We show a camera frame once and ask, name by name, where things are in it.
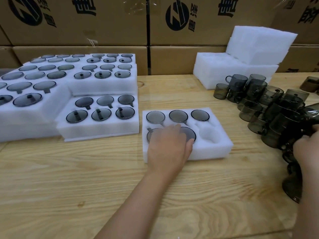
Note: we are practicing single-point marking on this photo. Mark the person's right hand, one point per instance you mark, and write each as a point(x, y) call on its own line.
point(309, 151)

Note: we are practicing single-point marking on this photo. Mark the person's left hand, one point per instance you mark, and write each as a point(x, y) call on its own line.
point(167, 151)

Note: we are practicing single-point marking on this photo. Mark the white grooved foam tray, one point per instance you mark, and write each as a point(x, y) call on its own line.
point(84, 61)
point(71, 75)
point(99, 88)
point(25, 133)
point(214, 151)
point(134, 62)
point(37, 114)
point(99, 130)

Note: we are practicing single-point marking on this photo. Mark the pile of smoky glass mugs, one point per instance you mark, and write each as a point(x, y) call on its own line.
point(274, 107)

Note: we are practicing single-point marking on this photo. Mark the stack of white foam trays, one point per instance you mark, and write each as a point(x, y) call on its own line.
point(216, 69)

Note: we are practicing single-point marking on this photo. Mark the person's left forearm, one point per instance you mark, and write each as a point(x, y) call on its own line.
point(134, 209)

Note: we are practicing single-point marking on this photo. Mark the person's right forearm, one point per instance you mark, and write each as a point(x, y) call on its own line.
point(309, 209)

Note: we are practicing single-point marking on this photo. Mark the stainless steel table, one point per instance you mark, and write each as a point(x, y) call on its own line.
point(5, 71)

